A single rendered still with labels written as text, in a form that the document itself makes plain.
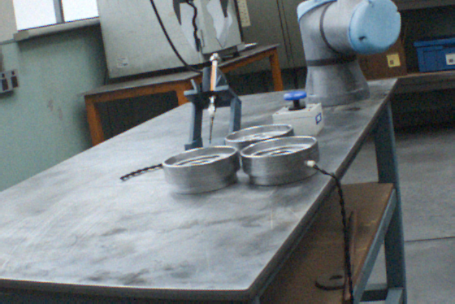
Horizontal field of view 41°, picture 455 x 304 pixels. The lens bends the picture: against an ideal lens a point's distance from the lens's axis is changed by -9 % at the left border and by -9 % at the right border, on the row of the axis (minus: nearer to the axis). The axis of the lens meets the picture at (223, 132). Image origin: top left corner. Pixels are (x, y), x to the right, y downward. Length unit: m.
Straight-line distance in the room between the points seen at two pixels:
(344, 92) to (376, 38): 0.17
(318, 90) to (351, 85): 0.07
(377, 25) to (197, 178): 0.56
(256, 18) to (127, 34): 1.71
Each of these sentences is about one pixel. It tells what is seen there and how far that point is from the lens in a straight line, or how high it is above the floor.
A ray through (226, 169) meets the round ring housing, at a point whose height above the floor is 0.83.
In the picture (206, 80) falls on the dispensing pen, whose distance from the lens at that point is 1.13.
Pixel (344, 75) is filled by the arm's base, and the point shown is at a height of 0.86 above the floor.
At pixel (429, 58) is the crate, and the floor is 0.55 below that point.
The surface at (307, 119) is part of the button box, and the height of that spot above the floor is 0.83.
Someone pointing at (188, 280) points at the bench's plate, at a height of 0.80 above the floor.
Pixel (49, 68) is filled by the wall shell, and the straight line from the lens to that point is 3.20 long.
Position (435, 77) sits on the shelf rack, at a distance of 4.31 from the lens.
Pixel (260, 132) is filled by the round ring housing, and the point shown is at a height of 0.83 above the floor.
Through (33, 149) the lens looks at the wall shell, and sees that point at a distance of 3.04.
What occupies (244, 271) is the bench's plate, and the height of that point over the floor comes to 0.80.
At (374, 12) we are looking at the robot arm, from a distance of 1.27.
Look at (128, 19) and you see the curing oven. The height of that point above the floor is 1.10.
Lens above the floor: 1.02
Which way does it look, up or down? 10 degrees down
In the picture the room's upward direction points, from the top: 10 degrees counter-clockwise
